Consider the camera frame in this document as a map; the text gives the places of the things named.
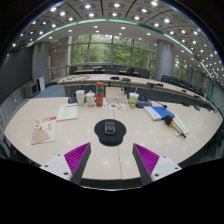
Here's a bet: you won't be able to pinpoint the row of dark chairs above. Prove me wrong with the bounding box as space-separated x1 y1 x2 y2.
68 64 216 109

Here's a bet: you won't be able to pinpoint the cream cardboard box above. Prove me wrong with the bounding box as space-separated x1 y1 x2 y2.
105 86 129 104

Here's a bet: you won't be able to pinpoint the white paper cup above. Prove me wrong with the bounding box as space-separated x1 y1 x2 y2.
75 89 86 107

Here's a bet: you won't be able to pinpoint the colourful printed leaflet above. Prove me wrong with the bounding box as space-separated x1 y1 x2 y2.
102 102 127 112

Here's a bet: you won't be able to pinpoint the printed drink cup with straw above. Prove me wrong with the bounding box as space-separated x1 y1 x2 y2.
128 87 140 109

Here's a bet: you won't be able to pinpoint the white floor appliance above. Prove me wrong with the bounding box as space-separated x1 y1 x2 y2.
35 75 46 93

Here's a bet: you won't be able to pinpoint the red and white booklet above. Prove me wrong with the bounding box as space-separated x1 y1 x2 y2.
31 115 58 146

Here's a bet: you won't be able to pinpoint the black handheld microphone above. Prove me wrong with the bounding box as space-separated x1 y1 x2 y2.
163 114 187 139

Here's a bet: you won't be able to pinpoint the ceiling lights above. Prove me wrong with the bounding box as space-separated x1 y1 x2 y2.
9 0 224 79

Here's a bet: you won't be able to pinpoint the curved conference table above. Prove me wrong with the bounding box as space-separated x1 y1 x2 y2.
56 73 211 103

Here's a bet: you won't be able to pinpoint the white printed document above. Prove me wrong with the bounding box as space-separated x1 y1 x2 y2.
55 103 79 122

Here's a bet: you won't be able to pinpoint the black desk microphone unit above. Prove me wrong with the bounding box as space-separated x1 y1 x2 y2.
135 97 169 109
67 95 88 104

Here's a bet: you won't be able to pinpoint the black computer mouse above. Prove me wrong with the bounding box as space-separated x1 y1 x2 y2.
104 121 116 136

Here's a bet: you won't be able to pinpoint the black mouse pad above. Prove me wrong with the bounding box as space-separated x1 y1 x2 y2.
93 118 128 147

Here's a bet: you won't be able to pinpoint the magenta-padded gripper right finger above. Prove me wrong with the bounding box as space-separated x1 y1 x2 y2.
131 143 183 186

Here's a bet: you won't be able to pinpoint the blue and white book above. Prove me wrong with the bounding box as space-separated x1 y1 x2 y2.
143 105 176 121

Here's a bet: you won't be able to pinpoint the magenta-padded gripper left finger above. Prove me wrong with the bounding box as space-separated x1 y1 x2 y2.
39 142 92 186

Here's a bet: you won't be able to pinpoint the red drink bottle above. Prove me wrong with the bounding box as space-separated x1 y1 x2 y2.
95 81 105 108

